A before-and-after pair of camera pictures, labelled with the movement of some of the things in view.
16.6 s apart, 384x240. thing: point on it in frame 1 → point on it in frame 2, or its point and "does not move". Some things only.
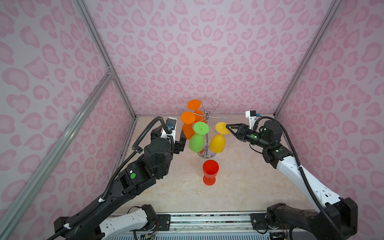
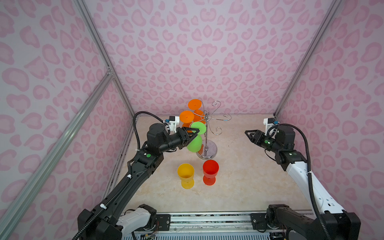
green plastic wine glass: x=196 y=141 does not move
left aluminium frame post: x=92 y=29 does not move
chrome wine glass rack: x=208 y=154 does not move
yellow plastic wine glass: x=217 y=142 → x=186 y=172
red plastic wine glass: x=210 y=168 does not move
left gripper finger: x=182 y=140 → x=190 y=139
